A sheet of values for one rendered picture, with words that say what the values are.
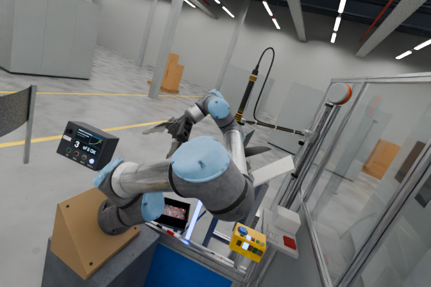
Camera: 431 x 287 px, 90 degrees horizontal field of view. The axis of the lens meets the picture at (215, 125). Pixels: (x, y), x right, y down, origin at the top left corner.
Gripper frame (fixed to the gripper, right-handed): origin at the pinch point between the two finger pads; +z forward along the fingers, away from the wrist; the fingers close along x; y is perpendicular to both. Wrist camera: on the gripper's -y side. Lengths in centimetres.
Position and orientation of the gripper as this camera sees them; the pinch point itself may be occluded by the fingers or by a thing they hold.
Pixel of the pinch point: (154, 147)
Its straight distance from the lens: 92.7
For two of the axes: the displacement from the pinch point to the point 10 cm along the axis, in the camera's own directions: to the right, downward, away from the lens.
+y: -3.2, -2.9, 9.0
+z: -7.8, 6.2, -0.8
